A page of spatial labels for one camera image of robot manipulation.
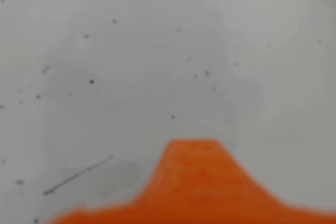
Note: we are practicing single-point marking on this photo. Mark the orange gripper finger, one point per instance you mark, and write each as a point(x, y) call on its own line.
point(194, 187)

